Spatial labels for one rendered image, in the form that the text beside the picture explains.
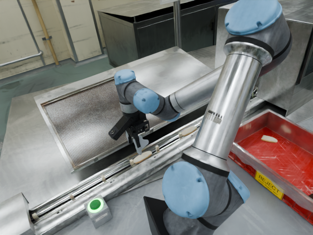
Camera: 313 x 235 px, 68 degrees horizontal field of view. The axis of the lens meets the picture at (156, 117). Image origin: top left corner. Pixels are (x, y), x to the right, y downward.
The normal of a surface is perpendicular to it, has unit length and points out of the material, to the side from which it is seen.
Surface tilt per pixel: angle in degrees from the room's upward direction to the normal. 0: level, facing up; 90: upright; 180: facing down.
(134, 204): 0
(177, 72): 10
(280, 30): 81
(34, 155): 0
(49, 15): 89
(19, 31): 90
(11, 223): 0
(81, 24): 90
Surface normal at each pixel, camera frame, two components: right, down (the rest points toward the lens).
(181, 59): 0.00, -0.70
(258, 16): -0.59, -0.40
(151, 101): 0.58, 0.44
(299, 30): -0.82, 0.40
